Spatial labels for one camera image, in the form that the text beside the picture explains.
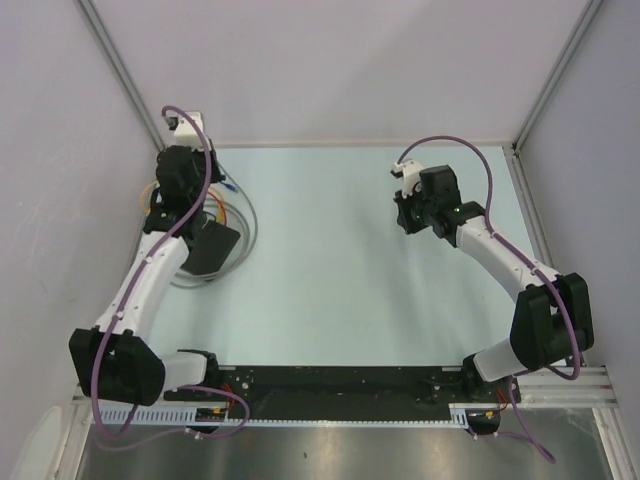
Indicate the aluminium corner post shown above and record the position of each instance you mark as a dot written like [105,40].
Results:
[560,66]
[100,33]

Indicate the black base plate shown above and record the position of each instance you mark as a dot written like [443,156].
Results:
[350,410]

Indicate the aluminium front rail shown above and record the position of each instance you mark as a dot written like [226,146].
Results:
[565,387]

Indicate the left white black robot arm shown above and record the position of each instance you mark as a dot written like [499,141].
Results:
[113,359]

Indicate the grey slotted cable duct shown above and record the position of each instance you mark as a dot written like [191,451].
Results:
[201,416]

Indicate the left aluminium corner post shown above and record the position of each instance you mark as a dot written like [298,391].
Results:
[100,33]

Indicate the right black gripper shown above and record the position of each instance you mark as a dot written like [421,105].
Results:
[403,218]

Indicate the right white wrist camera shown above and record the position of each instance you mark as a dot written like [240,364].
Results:
[409,172]

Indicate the right aluminium side rail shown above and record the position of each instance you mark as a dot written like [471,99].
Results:
[528,207]

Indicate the black network switch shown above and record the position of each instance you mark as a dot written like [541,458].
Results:
[212,247]

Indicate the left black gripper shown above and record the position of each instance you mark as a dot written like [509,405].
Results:
[216,176]

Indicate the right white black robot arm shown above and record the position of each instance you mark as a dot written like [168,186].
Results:
[552,318]

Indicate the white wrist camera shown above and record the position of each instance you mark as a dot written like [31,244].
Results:
[409,172]
[183,132]

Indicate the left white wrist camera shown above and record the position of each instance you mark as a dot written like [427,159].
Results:
[183,132]

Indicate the right aluminium corner post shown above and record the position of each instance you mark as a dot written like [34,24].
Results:
[560,66]

